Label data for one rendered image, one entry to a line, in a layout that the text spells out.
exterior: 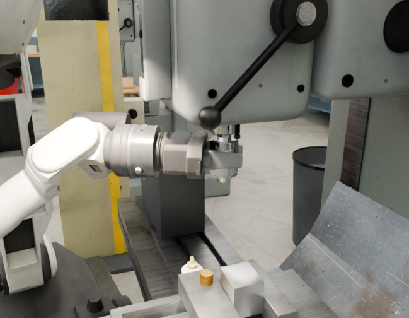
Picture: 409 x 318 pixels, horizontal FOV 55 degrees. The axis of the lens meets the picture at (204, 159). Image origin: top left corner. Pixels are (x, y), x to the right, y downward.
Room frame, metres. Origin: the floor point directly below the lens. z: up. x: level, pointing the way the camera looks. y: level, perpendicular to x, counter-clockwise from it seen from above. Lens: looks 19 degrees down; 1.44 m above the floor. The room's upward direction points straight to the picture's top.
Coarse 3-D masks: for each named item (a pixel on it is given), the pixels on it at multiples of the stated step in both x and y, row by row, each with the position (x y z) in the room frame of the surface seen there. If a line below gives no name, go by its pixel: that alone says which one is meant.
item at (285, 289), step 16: (288, 272) 0.64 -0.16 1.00; (272, 288) 0.54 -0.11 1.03; (288, 288) 0.60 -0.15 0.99; (304, 288) 0.60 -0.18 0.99; (144, 304) 0.55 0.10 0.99; (160, 304) 0.55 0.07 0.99; (176, 304) 0.55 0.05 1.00; (272, 304) 0.50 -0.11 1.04; (288, 304) 0.50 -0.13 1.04; (304, 304) 0.55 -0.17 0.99; (320, 304) 0.55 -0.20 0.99
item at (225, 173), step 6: (222, 150) 0.59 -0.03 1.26; (228, 150) 0.59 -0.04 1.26; (234, 150) 0.60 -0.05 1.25; (228, 168) 0.59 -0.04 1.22; (234, 168) 0.60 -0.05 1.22; (210, 174) 0.61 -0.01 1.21; (216, 174) 0.60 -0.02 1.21; (222, 174) 0.59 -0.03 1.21; (228, 174) 0.59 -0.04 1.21; (234, 174) 0.60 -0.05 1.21
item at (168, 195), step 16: (160, 176) 0.89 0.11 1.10; (176, 176) 0.90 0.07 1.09; (144, 192) 1.05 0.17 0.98; (160, 192) 0.89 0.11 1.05; (176, 192) 0.90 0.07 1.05; (192, 192) 0.91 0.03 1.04; (160, 208) 0.89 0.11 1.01; (176, 208) 0.90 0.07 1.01; (192, 208) 0.91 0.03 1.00; (160, 224) 0.89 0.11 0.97; (176, 224) 0.90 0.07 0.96; (192, 224) 0.91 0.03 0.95
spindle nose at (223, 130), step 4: (216, 128) 0.60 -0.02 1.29; (220, 128) 0.59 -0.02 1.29; (224, 128) 0.59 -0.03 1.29; (228, 128) 0.59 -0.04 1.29; (232, 128) 0.60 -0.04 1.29; (212, 132) 0.60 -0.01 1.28; (216, 132) 0.60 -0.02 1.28; (220, 132) 0.59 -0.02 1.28; (224, 132) 0.59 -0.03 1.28; (228, 132) 0.59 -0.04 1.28; (232, 132) 0.60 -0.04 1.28
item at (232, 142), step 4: (212, 136) 0.63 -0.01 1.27; (216, 136) 0.63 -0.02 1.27; (232, 136) 0.63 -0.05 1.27; (212, 140) 0.61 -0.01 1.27; (216, 140) 0.60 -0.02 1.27; (220, 140) 0.60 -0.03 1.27; (224, 140) 0.60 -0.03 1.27; (228, 140) 0.60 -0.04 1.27; (232, 140) 0.60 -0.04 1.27; (236, 140) 0.61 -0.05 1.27; (212, 144) 0.60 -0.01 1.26; (216, 144) 0.60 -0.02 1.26; (220, 144) 0.59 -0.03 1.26; (224, 144) 0.59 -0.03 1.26; (228, 144) 0.59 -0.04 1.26; (232, 144) 0.60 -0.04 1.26; (236, 144) 0.60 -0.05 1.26
